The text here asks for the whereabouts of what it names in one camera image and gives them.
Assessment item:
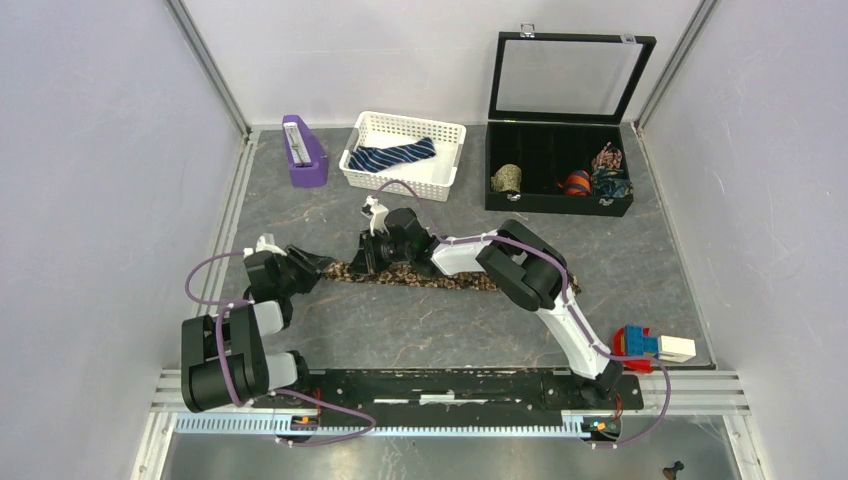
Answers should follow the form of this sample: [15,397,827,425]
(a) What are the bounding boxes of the purple metronome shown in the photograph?
[282,115,329,188]

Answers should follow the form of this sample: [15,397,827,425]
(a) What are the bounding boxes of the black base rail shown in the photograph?
[304,368,644,428]

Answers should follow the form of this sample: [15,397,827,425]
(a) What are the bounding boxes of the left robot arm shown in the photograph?
[180,245,334,413]

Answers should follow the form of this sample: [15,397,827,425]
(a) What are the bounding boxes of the black display case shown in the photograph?
[484,32,657,217]

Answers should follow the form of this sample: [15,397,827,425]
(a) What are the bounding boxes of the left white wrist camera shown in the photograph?
[243,233,287,259]

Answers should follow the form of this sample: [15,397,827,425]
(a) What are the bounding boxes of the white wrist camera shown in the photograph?
[243,233,287,259]
[361,195,389,237]

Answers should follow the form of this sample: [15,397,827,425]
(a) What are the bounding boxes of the navy striped tie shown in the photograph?
[348,137,436,173]

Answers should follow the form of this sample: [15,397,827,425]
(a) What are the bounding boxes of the teal patterned tie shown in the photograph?
[590,168,634,199]

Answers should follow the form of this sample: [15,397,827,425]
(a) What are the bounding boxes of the olive rolled tie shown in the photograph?
[490,164,522,194]

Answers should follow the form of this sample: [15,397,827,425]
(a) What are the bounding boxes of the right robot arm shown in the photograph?
[349,201,623,408]

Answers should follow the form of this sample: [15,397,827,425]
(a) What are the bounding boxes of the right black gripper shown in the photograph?
[347,227,413,276]

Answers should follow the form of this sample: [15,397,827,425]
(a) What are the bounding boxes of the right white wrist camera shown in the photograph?
[361,195,389,237]

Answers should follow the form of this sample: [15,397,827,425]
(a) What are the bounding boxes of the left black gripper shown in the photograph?
[275,243,333,296]

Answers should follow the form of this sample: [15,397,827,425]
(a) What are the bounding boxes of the brown floral tie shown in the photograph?
[322,258,583,297]

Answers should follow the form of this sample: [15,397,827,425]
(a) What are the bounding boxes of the pink patterned tie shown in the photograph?
[590,142,624,172]

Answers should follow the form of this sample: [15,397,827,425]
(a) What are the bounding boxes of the white plastic basket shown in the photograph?
[339,111,466,202]

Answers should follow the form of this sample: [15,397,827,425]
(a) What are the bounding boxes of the orange navy rolled tie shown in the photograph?
[558,170,592,197]

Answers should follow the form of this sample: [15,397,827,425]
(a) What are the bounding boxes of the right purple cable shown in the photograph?
[370,178,673,450]

